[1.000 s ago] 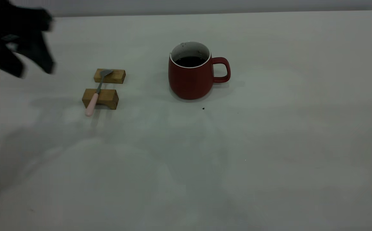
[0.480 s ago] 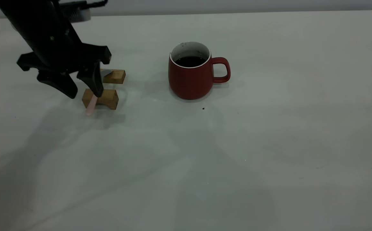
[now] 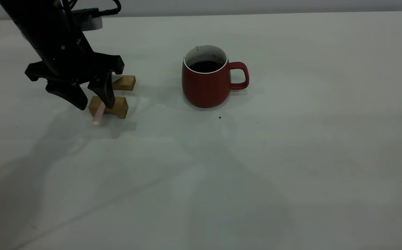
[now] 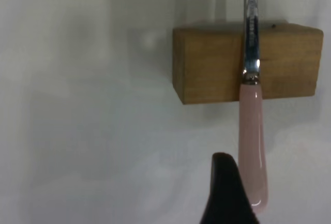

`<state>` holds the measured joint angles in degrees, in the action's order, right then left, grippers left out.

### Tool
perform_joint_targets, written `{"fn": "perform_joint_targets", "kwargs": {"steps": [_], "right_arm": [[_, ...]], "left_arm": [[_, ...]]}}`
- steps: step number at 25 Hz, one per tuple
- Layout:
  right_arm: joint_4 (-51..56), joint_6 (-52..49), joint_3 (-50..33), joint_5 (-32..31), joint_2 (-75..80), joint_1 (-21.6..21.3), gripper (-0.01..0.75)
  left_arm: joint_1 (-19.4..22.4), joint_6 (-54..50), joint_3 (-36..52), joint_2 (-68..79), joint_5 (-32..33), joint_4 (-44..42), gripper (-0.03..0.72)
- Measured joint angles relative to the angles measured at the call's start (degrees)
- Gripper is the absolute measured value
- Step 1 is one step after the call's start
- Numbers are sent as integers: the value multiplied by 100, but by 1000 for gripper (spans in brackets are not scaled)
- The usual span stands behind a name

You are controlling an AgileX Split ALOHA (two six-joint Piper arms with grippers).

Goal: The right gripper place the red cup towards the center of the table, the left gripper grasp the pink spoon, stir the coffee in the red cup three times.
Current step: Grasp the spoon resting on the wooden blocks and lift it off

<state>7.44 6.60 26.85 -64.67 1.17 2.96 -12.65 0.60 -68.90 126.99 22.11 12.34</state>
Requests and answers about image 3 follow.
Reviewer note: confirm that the red mug with white interior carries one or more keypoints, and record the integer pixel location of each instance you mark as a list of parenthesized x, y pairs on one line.
[(204, 88)]

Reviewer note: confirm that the arched wooden block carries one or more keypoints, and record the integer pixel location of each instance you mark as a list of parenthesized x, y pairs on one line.
[(119, 107)]

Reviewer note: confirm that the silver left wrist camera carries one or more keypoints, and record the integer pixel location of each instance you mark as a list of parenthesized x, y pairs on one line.
[(91, 21)]

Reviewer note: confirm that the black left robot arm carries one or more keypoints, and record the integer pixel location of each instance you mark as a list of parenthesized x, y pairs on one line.
[(41, 27)]

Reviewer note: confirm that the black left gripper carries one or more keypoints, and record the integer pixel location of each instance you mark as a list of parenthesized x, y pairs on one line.
[(72, 71)]

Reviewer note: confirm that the flat rectangular wooden block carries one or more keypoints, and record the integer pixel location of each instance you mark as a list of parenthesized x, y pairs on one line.
[(126, 82)]

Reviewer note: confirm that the dark coffee liquid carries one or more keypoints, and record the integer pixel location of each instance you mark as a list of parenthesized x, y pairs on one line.
[(206, 66)]

